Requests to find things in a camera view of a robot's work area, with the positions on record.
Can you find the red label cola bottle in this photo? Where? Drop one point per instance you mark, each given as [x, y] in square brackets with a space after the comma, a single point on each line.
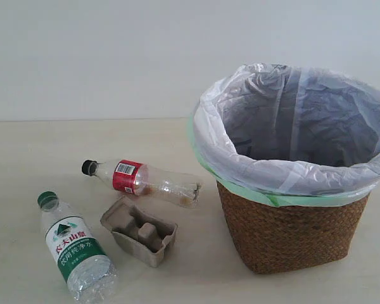
[140, 179]

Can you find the woven brown waste basket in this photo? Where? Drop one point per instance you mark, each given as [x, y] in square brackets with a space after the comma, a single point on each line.
[280, 239]

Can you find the green label water bottle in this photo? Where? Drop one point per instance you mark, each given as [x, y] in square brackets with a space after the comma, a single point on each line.
[89, 273]

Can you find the grey cardboard pulp tray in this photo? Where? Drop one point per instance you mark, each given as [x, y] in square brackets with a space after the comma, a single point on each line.
[139, 233]

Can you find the white plastic bin liner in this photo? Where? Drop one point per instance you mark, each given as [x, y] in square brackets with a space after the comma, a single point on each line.
[289, 136]

